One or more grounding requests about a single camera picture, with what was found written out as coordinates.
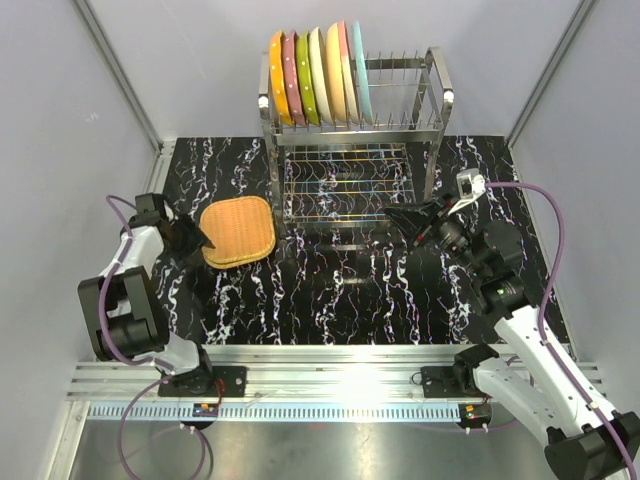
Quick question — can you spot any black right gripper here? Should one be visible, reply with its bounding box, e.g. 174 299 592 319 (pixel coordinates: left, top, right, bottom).
384 191 489 280

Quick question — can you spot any woven wicker tray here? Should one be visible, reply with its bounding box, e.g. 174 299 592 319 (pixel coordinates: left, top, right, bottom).
199 196 276 246
202 241 275 269

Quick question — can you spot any blue and cream plate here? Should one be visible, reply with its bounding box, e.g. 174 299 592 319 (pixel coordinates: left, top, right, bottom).
351 20 374 125

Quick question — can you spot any pink and cream plate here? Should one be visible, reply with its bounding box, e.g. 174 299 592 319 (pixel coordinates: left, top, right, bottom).
338 21 360 125

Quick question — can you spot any cream plate with drawing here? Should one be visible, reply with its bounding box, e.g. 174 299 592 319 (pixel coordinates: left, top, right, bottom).
309 27 334 125

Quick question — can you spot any tan plate with bear drawing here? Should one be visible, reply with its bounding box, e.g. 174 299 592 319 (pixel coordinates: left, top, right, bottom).
325 23 347 123

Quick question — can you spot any yellow-green dotted plate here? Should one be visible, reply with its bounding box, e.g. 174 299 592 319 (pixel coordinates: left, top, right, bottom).
296 31 320 126

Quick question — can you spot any pink dotted plate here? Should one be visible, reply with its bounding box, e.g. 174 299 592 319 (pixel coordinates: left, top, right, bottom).
282 30 307 126

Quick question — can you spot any orange dotted plate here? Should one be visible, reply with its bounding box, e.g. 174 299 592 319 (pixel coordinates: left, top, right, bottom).
268 30 294 126

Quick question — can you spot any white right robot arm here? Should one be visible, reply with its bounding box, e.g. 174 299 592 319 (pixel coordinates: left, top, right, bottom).
384 196 639 479

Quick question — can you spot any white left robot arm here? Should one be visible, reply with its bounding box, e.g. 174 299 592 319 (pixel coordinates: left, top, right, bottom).
77 193 224 397

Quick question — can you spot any stainless steel dish rack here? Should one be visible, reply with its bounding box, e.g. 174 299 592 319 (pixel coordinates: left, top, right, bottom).
258 47 455 235

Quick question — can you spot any black marble pattern mat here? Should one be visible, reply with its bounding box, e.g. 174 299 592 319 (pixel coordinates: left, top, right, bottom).
152 136 548 345

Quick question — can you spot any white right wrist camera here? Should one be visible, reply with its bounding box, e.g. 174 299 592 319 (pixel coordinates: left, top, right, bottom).
449 168 486 215

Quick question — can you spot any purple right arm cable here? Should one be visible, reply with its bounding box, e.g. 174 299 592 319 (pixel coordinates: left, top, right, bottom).
414 180 640 480

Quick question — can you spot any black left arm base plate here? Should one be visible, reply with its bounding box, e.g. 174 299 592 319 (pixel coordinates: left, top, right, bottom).
158 365 247 398

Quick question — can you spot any aluminium rail frame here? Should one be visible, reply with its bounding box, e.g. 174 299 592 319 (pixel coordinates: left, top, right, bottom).
64 139 640 480

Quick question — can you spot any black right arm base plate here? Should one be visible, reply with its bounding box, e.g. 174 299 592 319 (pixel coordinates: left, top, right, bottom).
420 366 484 399

